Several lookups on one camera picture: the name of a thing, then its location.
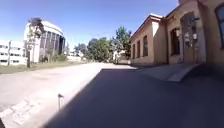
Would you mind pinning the low white building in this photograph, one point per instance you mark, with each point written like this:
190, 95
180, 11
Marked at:
13, 53

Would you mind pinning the tall thin tree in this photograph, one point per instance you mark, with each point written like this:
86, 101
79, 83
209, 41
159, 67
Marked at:
32, 33

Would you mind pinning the long yellow building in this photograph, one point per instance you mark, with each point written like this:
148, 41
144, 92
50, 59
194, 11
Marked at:
148, 46

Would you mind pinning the white round building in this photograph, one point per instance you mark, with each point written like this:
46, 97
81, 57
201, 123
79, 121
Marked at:
50, 40

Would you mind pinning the distant white building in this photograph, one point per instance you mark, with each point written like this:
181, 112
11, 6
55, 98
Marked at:
74, 57

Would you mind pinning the pale grey pavement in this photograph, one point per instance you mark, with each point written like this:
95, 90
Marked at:
30, 83

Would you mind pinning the grey asphalt road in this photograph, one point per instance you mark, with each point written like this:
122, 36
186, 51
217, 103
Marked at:
133, 100

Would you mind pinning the pale concrete ramp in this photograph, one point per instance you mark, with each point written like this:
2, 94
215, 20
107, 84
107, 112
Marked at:
170, 71

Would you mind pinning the group of green trees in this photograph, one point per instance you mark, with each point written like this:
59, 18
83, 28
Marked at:
100, 50

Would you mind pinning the grass strip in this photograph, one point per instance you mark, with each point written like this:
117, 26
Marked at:
20, 67

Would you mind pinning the pale cobblestone strip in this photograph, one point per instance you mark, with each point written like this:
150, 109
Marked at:
23, 110

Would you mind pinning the robot's own part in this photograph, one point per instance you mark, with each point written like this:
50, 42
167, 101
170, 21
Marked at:
59, 100

